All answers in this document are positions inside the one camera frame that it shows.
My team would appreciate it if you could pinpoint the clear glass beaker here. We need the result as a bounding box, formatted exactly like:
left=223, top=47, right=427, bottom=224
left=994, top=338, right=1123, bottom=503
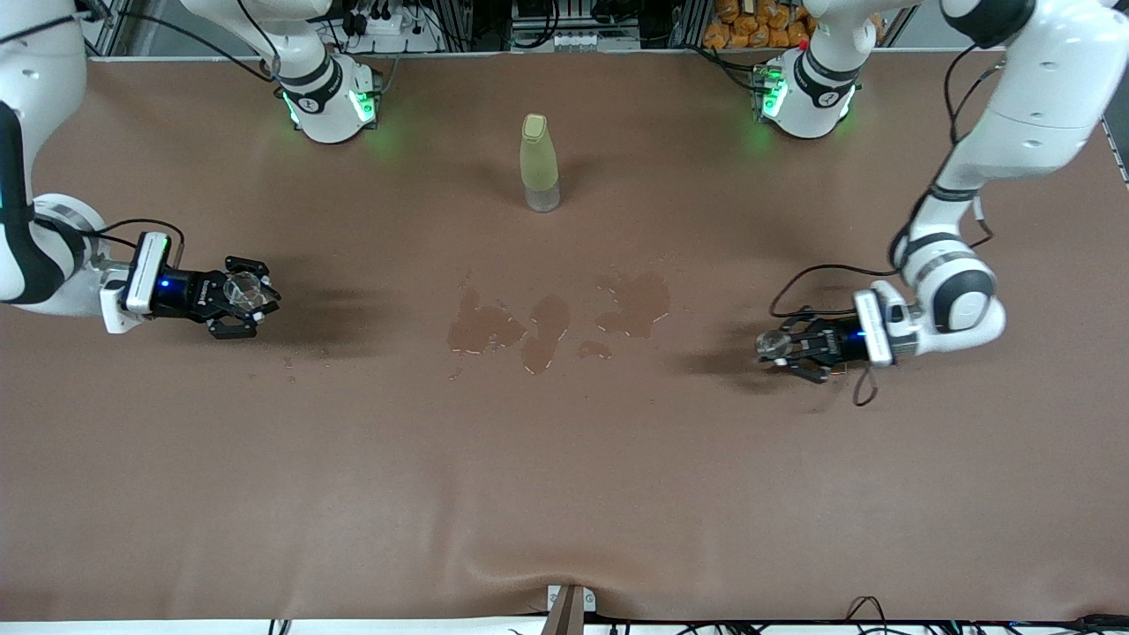
left=222, top=272, right=267, bottom=311

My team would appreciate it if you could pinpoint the white power strip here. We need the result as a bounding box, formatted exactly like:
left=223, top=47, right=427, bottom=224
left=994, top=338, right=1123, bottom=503
left=340, top=0, right=442, bottom=54

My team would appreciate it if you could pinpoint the brown table mat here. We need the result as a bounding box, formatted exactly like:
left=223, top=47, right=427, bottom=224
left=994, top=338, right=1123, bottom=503
left=0, top=49, right=1129, bottom=623

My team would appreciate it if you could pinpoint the orange packaged goods pile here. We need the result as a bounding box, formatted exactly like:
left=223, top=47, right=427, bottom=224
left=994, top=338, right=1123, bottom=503
left=703, top=0, right=817, bottom=50

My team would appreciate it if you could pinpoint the yellow-green plastic bottle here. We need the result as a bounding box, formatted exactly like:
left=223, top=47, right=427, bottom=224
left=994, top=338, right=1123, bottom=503
left=520, top=113, right=562, bottom=213

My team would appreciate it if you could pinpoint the white terminal strip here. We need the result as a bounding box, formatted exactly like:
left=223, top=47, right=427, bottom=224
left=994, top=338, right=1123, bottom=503
left=520, top=31, right=641, bottom=52

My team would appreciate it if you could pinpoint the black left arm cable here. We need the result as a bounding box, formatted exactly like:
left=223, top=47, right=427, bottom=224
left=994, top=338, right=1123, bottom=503
left=769, top=44, right=1002, bottom=407

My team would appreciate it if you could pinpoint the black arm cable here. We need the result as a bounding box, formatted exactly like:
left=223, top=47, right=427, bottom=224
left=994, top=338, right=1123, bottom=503
left=769, top=44, right=1002, bottom=407
left=0, top=0, right=283, bottom=265

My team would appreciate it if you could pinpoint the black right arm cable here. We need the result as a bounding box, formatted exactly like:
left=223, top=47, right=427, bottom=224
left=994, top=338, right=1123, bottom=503
left=0, top=0, right=283, bottom=265

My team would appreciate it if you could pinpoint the looped black cable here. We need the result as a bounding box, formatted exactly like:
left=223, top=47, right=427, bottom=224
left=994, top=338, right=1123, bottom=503
left=845, top=596, right=888, bottom=635

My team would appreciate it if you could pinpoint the grey clamp bracket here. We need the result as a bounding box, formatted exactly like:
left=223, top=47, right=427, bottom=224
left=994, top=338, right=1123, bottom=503
left=541, top=584, right=597, bottom=635

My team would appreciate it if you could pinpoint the thick black cable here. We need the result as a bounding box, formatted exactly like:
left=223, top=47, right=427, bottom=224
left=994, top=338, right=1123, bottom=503
left=1014, top=613, right=1129, bottom=632

